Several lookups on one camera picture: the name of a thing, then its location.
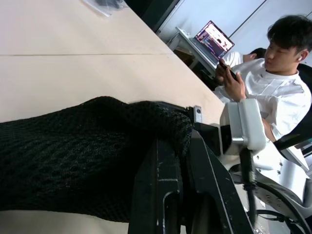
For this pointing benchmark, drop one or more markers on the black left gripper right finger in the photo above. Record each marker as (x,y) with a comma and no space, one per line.
(209,185)

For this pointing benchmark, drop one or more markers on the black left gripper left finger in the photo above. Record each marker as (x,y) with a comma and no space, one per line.
(158,195)

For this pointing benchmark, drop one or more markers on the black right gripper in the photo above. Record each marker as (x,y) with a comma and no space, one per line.
(212,139)

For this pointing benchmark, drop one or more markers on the black smartphone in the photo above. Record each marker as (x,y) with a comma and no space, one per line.
(228,70)

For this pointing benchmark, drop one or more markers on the man's right hand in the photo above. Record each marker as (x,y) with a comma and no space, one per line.
(220,73)

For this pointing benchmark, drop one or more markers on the man's left hand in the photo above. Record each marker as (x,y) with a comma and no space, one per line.
(235,85)

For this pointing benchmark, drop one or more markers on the grey metal laptop stand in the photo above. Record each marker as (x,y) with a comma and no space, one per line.
(187,42)

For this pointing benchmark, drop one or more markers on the open laptop with lit screen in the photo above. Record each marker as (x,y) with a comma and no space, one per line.
(214,41)

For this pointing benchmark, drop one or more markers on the person with dark hair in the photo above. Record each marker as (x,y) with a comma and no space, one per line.
(246,57)

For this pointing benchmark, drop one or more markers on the seated man in white shirt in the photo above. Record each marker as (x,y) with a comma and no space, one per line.
(280,85)

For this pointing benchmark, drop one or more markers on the black office chair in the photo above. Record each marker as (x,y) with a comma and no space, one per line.
(301,126)

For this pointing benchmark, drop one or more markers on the clear plastic bag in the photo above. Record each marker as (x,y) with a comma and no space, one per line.
(102,6)

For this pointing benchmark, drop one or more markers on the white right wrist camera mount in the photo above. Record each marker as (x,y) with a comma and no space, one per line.
(251,126)

